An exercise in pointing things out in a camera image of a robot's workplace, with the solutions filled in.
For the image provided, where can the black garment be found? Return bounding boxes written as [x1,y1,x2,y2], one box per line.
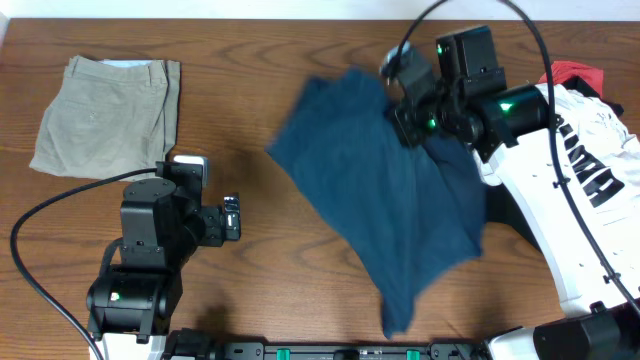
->
[485,185,540,252]

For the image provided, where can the navy blue shorts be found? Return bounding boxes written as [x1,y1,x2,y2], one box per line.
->
[266,69,486,338]

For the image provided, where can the red garment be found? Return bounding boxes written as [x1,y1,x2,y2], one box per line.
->
[551,61,604,98]

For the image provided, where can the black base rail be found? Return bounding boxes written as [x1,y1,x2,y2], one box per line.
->
[159,329,491,360]

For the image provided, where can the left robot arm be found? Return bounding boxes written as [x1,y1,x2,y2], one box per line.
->
[87,177,241,359]

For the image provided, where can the white printed t-shirt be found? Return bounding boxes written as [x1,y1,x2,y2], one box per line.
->
[472,82,640,321]

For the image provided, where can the folded khaki shorts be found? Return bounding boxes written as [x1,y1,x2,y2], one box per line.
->
[29,55,181,179]

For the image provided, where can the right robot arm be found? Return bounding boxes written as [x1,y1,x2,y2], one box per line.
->
[381,26,639,359]

